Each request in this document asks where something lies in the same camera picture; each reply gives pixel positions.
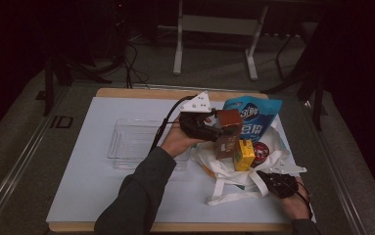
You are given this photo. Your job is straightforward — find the black stand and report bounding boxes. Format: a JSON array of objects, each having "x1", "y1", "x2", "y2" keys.
[
  {"x1": 262, "y1": 19, "x2": 328, "y2": 131},
  {"x1": 42, "y1": 48, "x2": 113, "y2": 118}
]

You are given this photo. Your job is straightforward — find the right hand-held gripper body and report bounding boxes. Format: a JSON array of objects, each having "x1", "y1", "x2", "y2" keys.
[{"x1": 257, "y1": 159, "x2": 308, "y2": 200}]

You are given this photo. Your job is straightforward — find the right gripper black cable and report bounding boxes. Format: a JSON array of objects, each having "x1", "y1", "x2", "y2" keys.
[{"x1": 293, "y1": 179, "x2": 314, "y2": 220}]

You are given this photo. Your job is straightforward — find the black floor cables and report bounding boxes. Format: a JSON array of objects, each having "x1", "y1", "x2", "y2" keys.
[{"x1": 119, "y1": 41, "x2": 151, "y2": 90}]

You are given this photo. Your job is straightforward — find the person's right hand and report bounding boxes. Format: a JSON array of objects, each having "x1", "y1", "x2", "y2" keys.
[{"x1": 279, "y1": 177, "x2": 314, "y2": 221}]

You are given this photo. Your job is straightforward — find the blue snack pouch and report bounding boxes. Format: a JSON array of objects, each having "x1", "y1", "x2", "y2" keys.
[{"x1": 222, "y1": 95, "x2": 283, "y2": 144}]

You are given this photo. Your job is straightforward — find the yellow drink carton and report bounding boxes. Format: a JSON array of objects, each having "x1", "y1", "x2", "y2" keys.
[{"x1": 232, "y1": 139, "x2": 257, "y2": 172}]

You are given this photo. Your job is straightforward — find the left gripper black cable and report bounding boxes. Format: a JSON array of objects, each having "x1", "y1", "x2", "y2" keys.
[{"x1": 149, "y1": 95, "x2": 198, "y2": 155}]

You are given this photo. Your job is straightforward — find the person's left hand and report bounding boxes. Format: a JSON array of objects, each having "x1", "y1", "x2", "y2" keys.
[{"x1": 160, "y1": 115, "x2": 214, "y2": 160}]

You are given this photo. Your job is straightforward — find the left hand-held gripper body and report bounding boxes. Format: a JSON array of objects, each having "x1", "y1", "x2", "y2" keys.
[{"x1": 178, "y1": 91, "x2": 224, "y2": 143}]

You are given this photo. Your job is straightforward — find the brown carton box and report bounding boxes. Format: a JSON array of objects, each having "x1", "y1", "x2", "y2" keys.
[{"x1": 212, "y1": 108, "x2": 244, "y2": 161}]

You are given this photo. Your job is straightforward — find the metal floor rail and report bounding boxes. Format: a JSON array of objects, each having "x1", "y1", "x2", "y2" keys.
[
  {"x1": 301, "y1": 100, "x2": 369, "y2": 235},
  {"x1": 0, "y1": 85, "x2": 72, "y2": 235}
]

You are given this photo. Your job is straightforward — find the white patterned tote bag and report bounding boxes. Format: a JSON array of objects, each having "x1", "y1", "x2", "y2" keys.
[{"x1": 189, "y1": 125, "x2": 303, "y2": 207}]

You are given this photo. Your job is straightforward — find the red can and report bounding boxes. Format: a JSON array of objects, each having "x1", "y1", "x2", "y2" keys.
[{"x1": 249, "y1": 141, "x2": 271, "y2": 169}]

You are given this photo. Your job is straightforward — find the clear plastic container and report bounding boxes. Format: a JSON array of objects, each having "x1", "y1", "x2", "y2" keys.
[{"x1": 106, "y1": 117, "x2": 190, "y2": 172}]

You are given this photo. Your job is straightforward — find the white table mat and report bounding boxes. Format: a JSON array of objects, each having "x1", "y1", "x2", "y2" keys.
[{"x1": 46, "y1": 96, "x2": 316, "y2": 225}]

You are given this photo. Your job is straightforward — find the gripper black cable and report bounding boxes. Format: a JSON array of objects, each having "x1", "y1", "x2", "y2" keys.
[
  {"x1": 149, "y1": 95, "x2": 198, "y2": 155},
  {"x1": 293, "y1": 179, "x2": 314, "y2": 220}
]

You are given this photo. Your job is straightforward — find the white metal stand frame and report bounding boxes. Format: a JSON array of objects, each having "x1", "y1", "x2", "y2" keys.
[{"x1": 172, "y1": 0, "x2": 269, "y2": 81}]

